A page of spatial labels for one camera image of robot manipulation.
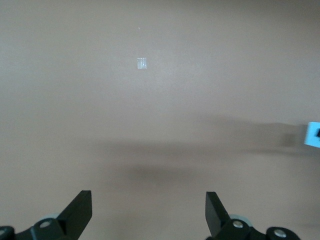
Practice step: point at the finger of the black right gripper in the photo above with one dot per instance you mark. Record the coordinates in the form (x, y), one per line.
(318, 133)

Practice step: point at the small clear tape piece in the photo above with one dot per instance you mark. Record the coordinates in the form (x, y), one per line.
(141, 63)

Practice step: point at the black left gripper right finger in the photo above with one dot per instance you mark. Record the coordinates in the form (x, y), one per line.
(220, 222)

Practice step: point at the blue block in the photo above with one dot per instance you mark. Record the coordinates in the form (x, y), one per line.
(310, 135)

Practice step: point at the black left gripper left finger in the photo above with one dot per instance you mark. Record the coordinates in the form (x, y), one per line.
(72, 220)

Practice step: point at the brown table cover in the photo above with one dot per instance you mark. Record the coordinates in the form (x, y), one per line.
(160, 100)

